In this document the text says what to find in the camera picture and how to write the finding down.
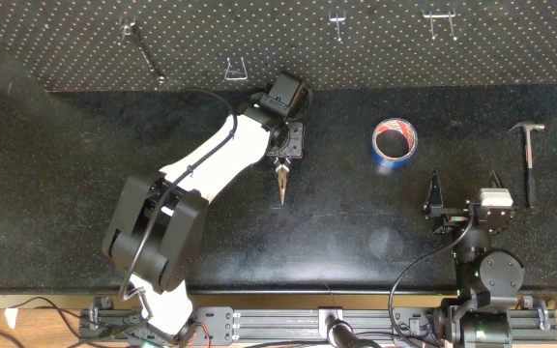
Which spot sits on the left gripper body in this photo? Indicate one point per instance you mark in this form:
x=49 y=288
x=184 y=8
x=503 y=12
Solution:
x=295 y=142

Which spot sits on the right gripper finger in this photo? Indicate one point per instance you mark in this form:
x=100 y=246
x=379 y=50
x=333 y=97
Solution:
x=494 y=181
x=434 y=195

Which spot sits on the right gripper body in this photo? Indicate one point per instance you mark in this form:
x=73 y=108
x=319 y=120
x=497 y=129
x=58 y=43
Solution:
x=452 y=221

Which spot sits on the hammer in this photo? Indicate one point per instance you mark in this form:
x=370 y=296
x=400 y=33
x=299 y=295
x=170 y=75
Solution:
x=529 y=150

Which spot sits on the roll of blue tape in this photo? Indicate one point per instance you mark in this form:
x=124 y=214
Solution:
x=381 y=154

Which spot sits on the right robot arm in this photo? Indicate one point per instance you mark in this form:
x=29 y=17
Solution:
x=493 y=275

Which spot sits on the black pegboard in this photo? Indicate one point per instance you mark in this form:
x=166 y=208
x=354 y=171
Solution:
x=404 y=58

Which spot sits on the metal hook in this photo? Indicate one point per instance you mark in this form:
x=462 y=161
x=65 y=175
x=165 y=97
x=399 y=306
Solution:
x=338 y=20
x=432 y=19
x=236 y=73
x=126 y=25

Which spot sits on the wrench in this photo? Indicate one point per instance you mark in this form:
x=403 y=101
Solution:
x=145 y=50

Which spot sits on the white paper tag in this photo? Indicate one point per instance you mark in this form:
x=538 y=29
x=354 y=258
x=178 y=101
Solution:
x=11 y=316

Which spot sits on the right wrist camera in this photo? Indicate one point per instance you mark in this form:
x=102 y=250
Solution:
x=494 y=203

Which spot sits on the mounting rail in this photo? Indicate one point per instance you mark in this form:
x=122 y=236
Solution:
x=283 y=324

